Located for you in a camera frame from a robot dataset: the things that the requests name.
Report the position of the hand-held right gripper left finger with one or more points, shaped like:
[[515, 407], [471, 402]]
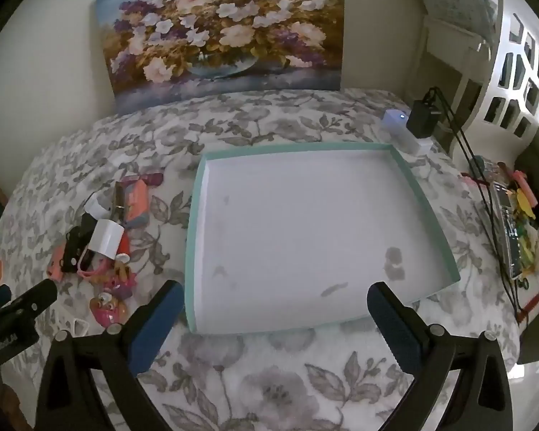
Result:
[[157, 323]]

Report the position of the black charger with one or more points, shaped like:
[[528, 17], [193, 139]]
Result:
[[421, 119]]

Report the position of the white tray with teal rim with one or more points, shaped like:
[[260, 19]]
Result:
[[305, 233]]

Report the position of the orange blue toy packet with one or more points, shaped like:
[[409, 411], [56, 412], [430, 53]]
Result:
[[137, 202]]

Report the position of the white wooden side table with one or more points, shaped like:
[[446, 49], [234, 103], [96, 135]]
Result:
[[449, 31]]

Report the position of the grey floral blanket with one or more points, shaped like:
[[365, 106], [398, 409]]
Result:
[[274, 390]]

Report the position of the floral painting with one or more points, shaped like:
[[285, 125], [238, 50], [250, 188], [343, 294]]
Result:
[[215, 31]]

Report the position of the red pen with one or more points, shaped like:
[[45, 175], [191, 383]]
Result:
[[531, 303]]

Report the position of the pink cartoon toy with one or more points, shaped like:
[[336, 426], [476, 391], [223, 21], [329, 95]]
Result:
[[110, 310]]

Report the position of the salmon plastic toy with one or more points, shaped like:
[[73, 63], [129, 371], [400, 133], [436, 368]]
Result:
[[56, 265]]

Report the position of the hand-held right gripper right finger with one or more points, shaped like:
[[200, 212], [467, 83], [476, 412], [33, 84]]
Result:
[[395, 327]]

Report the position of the red glue bottle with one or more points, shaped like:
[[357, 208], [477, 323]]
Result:
[[124, 244]]

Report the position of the yellow plastic toy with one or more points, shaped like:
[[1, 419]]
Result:
[[525, 208]]

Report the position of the black power adapter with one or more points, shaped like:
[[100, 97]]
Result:
[[88, 222]]

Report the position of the white lattice headboard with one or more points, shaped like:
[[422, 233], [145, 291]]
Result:
[[505, 67]]

